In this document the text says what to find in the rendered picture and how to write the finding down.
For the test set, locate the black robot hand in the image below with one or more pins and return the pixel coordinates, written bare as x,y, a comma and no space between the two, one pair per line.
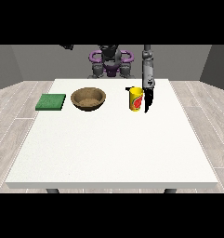
68,46
149,97

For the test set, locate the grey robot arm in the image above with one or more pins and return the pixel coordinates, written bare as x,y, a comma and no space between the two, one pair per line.
148,68

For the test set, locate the yellow cup with melon print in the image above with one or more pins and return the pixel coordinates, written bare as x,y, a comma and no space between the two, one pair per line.
135,99

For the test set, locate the brown wooden bowl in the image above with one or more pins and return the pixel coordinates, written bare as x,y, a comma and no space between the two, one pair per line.
88,99

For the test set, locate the green square pad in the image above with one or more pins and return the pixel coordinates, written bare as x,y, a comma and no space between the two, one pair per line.
50,102

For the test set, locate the grey robot trunk purple rings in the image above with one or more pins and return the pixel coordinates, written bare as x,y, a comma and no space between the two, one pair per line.
110,65

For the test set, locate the dark table leg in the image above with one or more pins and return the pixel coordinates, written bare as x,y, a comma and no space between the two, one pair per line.
52,190
170,190

